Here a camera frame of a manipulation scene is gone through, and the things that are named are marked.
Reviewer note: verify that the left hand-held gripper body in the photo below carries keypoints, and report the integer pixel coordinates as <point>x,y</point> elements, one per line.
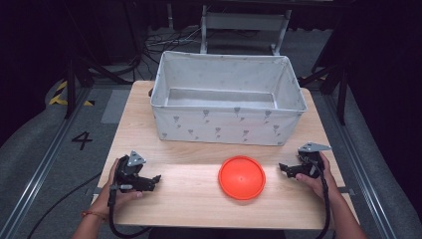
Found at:
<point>127,172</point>

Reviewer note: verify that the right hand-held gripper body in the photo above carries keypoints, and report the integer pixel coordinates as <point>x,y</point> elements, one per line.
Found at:
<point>308,161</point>

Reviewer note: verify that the orange round plastic plate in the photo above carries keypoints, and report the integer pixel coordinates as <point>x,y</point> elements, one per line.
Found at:
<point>241,178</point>

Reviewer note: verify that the white patterned fabric storage box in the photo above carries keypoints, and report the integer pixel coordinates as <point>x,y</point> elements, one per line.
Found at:
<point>229,122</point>

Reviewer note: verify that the person's right hand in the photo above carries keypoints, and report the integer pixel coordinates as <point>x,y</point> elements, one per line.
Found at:
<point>320,186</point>

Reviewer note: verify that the person's left hand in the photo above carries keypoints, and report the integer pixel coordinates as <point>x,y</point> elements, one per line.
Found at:
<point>107,195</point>

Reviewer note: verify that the black metal stand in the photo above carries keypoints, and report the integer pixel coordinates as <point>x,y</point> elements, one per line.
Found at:
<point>70,86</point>
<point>341,89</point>

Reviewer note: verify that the grey metal floor rail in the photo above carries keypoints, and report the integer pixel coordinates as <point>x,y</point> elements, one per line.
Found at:
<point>36,172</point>
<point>361,166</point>

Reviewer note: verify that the grey metal frame stand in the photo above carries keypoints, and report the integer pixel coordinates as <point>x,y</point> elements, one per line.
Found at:
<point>244,21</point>

